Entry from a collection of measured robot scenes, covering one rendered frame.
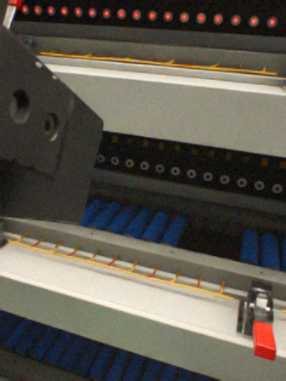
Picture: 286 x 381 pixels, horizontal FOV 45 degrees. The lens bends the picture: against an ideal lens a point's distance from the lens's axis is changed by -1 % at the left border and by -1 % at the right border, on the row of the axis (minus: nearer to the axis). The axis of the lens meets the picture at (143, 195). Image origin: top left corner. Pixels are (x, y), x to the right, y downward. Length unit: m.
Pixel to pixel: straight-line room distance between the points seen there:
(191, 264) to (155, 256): 0.03
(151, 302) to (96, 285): 0.05
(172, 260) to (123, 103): 0.15
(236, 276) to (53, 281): 0.16
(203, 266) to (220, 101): 0.15
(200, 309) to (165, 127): 0.15
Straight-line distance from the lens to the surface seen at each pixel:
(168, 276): 0.33
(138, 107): 0.28
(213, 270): 0.32
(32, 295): 0.34
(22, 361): 0.48
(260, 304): 0.29
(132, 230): 0.37
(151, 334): 0.31
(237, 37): 0.46
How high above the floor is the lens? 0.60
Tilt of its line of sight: 7 degrees down
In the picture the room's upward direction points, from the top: 9 degrees clockwise
